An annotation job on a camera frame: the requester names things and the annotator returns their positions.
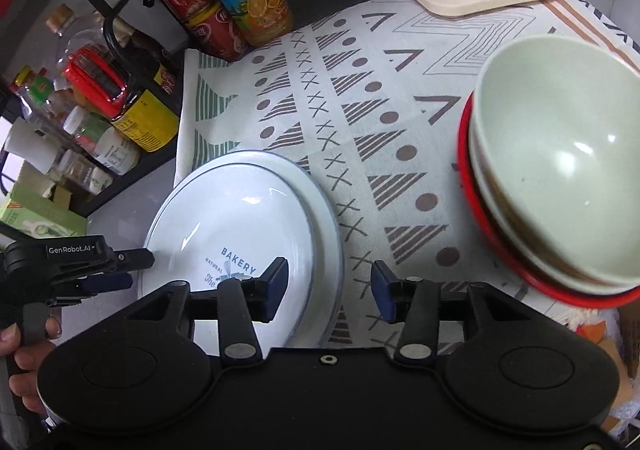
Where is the red black bowl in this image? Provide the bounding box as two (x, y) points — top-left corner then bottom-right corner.
(457, 94), (639, 309)

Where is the person's left hand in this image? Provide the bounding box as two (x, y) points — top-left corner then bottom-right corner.
(1, 317), (62, 415)

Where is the red drink can lower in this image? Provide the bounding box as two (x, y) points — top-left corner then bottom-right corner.
(186, 2), (247, 62)

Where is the green product box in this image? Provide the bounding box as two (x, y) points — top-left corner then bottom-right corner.
(1, 183), (87, 239)

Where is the white Sweet plate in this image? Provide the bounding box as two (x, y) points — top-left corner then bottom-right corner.
(171, 151), (344, 348)

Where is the soy sauce bottle yellow label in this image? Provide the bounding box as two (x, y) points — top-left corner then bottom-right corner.
(106, 17), (179, 153)

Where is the clear oil bottle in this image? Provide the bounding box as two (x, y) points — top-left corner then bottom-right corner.
(46, 3), (127, 86)

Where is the large pale green bowl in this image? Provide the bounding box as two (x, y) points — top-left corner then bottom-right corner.
(470, 34), (639, 285)

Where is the black metal storage rack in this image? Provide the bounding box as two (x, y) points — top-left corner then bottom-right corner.
(0, 0), (202, 218)

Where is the white cap spice jar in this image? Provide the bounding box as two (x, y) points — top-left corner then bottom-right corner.
(63, 105), (140, 176)

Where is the small pale green bowl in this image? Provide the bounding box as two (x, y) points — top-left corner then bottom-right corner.
(466, 129), (640, 297)

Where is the patterned table cloth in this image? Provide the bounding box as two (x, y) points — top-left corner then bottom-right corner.
(176, 0), (639, 348)

